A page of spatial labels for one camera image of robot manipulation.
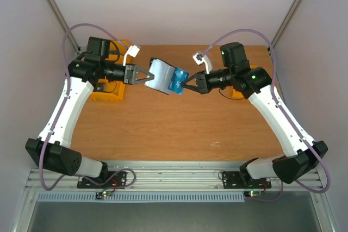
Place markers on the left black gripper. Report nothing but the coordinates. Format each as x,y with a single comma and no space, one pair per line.
130,76

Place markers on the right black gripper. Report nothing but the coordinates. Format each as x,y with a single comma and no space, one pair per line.
203,82

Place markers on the black card holder wallet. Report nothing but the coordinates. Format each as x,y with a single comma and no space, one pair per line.
163,73

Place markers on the dark VIP card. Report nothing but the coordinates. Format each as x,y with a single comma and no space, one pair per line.
100,87

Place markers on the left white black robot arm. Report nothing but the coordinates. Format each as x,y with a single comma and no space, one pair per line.
51,149

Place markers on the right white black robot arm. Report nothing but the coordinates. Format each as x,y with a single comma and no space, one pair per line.
301,153

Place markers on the yellow bin near left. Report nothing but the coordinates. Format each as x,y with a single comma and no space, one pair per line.
114,91

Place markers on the yellow bin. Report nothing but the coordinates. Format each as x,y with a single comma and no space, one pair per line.
237,94
117,50
114,91

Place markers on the yellow bin right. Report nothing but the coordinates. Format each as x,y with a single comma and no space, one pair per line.
237,94

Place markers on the yellow bin far left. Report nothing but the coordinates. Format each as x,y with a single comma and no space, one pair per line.
117,50

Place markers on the right small circuit board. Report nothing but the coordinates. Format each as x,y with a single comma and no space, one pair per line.
253,193

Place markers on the small circuit board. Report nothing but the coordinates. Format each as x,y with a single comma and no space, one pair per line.
104,194
253,193

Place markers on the left small circuit board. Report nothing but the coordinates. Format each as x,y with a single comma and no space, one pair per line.
104,194

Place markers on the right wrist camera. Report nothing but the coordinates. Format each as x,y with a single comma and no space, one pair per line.
201,59

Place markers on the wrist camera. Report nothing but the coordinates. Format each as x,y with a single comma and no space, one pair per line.
132,51
201,59

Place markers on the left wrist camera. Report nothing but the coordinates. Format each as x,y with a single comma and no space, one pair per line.
132,51

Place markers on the aluminium rail frame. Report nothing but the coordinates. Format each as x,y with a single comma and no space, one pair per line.
164,176

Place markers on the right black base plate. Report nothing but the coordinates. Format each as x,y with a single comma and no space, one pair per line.
232,180

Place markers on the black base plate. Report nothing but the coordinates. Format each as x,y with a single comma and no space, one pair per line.
232,180
101,181

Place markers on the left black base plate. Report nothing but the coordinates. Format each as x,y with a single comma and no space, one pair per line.
101,181

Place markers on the left aluminium corner post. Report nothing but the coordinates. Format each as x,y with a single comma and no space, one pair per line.
57,12

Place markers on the aluminium corner post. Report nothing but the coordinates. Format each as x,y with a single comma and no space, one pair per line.
57,12
286,21

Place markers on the grey slotted cable duct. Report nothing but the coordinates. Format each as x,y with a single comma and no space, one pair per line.
142,197

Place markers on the right aluminium corner post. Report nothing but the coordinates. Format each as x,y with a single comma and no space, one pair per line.
286,21

